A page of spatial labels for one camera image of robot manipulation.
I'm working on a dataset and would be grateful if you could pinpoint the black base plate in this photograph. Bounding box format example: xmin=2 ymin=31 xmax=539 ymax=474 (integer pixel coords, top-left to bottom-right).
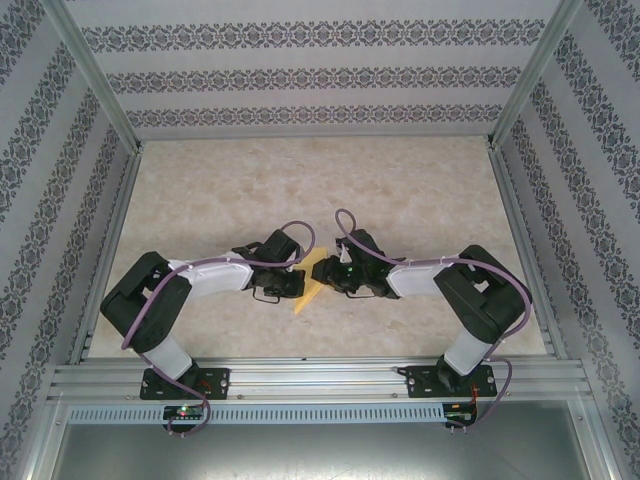
xmin=403 ymin=364 xmax=497 ymax=400
xmin=138 ymin=367 xmax=232 ymax=402

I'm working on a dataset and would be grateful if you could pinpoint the small circuit board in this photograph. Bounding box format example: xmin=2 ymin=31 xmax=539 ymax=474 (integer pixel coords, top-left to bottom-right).
xmin=444 ymin=402 xmax=479 ymax=427

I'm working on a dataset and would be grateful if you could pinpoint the grey metal panel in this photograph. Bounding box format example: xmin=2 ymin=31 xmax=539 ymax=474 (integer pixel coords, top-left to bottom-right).
xmin=52 ymin=423 xmax=601 ymax=480

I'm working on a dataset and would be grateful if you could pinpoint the aluminium frame beam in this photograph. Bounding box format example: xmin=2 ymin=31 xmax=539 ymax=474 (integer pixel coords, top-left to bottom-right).
xmin=19 ymin=394 xmax=69 ymax=480
xmin=569 ymin=394 xmax=626 ymax=480

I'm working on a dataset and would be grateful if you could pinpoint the slotted grey cable duct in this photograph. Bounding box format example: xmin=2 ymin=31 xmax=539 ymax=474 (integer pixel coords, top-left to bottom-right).
xmin=67 ymin=402 xmax=447 ymax=426

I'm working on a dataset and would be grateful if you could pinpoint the yellow paper sheet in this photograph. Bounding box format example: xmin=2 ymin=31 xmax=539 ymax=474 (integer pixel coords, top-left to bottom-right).
xmin=292 ymin=244 xmax=331 ymax=316

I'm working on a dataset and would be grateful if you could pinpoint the aluminium mounting rail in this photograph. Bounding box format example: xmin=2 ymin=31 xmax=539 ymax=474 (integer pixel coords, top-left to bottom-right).
xmin=47 ymin=355 xmax=589 ymax=402

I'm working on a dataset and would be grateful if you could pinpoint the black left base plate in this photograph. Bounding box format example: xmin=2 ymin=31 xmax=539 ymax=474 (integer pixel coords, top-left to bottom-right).
xmin=138 ymin=367 xmax=232 ymax=402

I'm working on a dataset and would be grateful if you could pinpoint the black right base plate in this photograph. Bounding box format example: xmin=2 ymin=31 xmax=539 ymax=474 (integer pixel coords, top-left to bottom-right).
xmin=403 ymin=364 xmax=497 ymax=400

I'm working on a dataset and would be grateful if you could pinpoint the aluminium side rail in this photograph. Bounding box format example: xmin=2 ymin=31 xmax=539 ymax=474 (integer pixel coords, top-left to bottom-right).
xmin=68 ymin=142 xmax=146 ymax=364
xmin=485 ymin=139 xmax=571 ymax=361

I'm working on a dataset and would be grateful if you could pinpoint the circuit board with green light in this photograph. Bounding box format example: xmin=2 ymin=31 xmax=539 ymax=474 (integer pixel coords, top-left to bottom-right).
xmin=162 ymin=404 xmax=207 ymax=421

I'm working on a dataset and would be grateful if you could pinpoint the aluminium frame post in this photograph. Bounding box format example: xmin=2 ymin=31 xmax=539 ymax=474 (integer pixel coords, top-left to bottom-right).
xmin=485 ymin=0 xmax=586 ymax=151
xmin=47 ymin=0 xmax=146 ymax=154

